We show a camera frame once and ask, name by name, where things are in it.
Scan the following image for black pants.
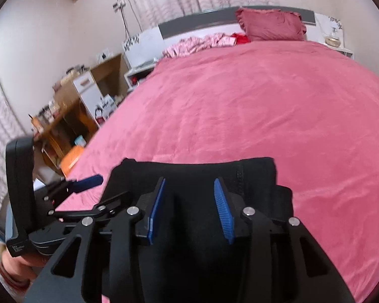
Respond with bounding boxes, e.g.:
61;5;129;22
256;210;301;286
102;157;293;302

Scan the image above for person's left hand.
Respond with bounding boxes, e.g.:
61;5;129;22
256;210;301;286
0;241;48;302

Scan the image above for orange stool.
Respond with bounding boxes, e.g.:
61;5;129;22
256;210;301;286
60;145;84;176

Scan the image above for wooden desk with drawers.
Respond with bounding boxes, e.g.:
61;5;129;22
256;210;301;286
34;53;129;175

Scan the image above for white box with picture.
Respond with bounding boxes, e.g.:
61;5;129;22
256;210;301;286
94;94;117;127

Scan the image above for left white nightstand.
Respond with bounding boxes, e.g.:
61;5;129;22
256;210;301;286
122;26;165;93

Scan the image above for white nightstand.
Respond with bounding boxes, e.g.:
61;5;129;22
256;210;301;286
305;12;355;60
122;26;165;93

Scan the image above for pink bed blanket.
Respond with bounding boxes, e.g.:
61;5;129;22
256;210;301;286
69;41;379;302

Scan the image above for pink floral garment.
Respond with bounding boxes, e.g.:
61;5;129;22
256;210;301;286
163;33;237;58

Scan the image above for red garment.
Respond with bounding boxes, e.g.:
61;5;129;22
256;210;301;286
231;33;250;45

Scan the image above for grey white headboard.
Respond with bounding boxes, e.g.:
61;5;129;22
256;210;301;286
158;6;316;39

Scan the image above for glass bottle on nightstand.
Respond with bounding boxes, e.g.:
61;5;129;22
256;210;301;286
324;28;341;48

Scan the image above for dark red pillow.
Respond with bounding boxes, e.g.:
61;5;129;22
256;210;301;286
235;8;307;41

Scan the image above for right white nightstand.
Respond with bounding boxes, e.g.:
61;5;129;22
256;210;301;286
305;12;355;60

